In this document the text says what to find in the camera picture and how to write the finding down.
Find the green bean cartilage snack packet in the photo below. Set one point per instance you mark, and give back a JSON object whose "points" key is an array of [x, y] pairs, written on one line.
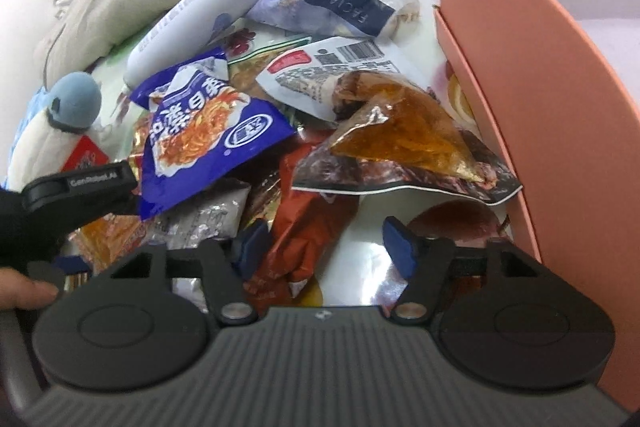
{"points": [[243, 72]]}

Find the dark orange jelly snack bag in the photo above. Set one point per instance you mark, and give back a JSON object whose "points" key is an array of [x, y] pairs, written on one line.
{"points": [[390, 135]]}

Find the red orange snack packet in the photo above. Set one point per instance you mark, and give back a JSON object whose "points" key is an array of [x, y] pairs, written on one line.
{"points": [[304, 228]]}

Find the blue noodle snack packet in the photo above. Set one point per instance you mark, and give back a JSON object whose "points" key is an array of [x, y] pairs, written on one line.
{"points": [[201, 129]]}

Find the silver foil snack packet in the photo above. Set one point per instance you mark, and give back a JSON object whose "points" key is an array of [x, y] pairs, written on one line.
{"points": [[213, 214]]}

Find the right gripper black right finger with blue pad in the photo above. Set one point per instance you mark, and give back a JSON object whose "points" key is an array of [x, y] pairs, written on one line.
{"points": [[429, 264]]}

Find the fruit print table cloth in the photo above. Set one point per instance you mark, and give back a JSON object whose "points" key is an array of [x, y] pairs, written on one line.
{"points": [[357, 270]]}

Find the penguin plush toy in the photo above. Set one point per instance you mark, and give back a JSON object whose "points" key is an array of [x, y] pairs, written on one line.
{"points": [[58, 119]]}

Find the small red snack packet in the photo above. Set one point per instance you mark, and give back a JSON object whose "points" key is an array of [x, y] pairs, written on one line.
{"points": [[84, 155]]}

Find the person's left hand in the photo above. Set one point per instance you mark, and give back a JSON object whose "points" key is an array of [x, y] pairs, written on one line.
{"points": [[20, 292]]}

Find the pink cardboard box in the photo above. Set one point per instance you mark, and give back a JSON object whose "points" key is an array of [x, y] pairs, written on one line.
{"points": [[554, 87]]}

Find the white cylindrical tube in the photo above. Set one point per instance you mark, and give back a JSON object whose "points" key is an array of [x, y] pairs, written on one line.
{"points": [[180, 34]]}

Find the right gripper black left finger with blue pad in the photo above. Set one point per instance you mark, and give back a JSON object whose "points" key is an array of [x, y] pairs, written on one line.
{"points": [[222, 267]]}

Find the white barcode snack packet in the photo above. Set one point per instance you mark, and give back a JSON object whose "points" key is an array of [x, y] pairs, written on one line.
{"points": [[306, 77]]}

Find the orange yellow snack packet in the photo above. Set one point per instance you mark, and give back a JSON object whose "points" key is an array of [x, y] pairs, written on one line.
{"points": [[104, 241]]}

